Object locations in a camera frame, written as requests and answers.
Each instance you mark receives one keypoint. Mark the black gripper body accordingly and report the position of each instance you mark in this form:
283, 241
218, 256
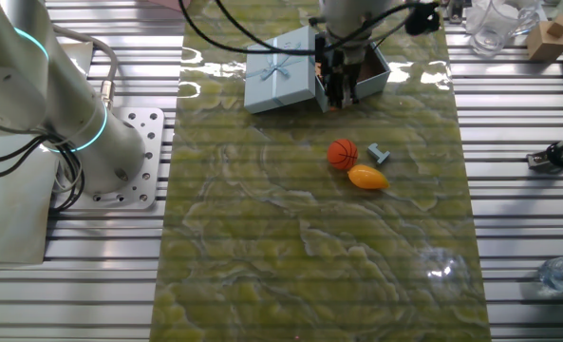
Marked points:
343, 59

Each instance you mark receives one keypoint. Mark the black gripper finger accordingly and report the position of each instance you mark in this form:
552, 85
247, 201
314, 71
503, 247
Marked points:
351, 88
334, 90

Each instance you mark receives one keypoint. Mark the light blue gift box base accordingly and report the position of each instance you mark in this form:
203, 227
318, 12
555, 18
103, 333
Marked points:
376, 81

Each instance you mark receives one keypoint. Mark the light blue gift box lid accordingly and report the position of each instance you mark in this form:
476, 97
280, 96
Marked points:
276, 90

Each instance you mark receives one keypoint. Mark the orange toy basketball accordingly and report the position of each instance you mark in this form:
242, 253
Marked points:
342, 153

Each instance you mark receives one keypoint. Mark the small grey toy block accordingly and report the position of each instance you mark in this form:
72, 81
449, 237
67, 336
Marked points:
379, 153

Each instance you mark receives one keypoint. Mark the yellow orange toy mango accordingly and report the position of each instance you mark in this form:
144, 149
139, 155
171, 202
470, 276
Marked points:
367, 177

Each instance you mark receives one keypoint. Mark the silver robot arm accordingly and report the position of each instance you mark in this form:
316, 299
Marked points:
24, 85

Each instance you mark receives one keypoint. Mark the dark metal clamp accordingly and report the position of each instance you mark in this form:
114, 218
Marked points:
456, 12

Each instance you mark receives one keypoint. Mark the green marble pattern mat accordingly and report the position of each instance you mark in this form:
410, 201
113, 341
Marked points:
309, 237

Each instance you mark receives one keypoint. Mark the clear glass mug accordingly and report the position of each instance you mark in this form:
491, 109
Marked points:
492, 28

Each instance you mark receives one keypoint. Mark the pink flat object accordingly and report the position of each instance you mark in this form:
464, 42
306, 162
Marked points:
174, 4

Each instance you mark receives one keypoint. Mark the silver robot mounting plate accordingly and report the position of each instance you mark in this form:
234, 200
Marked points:
150, 157

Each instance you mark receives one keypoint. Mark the large wooden cube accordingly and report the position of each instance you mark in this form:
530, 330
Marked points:
544, 47

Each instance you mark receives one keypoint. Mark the small wooden cube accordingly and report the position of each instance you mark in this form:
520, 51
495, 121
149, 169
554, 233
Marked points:
560, 26

